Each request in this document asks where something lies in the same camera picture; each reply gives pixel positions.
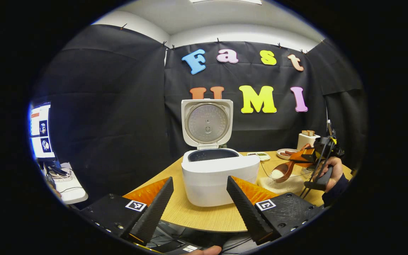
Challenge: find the computer monitor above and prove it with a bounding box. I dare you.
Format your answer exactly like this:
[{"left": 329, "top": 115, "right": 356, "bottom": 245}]
[{"left": 30, "top": 102, "right": 56, "bottom": 159}]

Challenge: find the black backdrop cloth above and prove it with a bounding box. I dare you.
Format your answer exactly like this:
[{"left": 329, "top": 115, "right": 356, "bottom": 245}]
[{"left": 30, "top": 23, "right": 369, "bottom": 209}]

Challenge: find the white toaster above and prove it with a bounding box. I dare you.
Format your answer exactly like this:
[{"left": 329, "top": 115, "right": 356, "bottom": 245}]
[{"left": 297, "top": 133, "right": 321, "bottom": 151}]

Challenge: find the long ceiling light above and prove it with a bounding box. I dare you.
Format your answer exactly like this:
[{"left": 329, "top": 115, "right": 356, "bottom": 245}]
[{"left": 190, "top": 0, "right": 262, "bottom": 5}]

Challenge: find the white divided condiment dish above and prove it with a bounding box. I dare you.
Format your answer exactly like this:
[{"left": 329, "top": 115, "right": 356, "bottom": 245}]
[{"left": 246, "top": 152, "right": 271, "bottom": 162}]

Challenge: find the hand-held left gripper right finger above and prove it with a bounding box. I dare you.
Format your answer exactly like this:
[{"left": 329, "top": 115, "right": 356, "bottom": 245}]
[{"left": 226, "top": 176, "right": 327, "bottom": 245}]

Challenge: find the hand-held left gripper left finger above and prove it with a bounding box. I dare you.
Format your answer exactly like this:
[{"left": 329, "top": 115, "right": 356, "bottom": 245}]
[{"left": 80, "top": 176, "right": 175, "bottom": 247}]

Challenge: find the clear container of rice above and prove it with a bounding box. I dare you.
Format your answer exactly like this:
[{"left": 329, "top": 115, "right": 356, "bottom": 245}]
[{"left": 257, "top": 159, "right": 319, "bottom": 195}]

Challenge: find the brown wooden spoon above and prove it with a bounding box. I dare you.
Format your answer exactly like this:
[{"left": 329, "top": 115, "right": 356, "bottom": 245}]
[{"left": 271, "top": 160, "right": 296, "bottom": 183}]

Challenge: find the white side table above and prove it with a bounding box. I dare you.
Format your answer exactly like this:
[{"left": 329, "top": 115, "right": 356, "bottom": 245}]
[{"left": 43, "top": 162, "right": 89, "bottom": 205}]

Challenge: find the white rice cooker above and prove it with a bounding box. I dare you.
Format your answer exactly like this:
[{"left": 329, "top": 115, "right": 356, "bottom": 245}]
[{"left": 181, "top": 98, "right": 261, "bottom": 208}]

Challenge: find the round white plate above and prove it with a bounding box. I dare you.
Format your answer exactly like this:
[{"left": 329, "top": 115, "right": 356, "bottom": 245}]
[{"left": 277, "top": 148, "right": 300, "bottom": 160}]

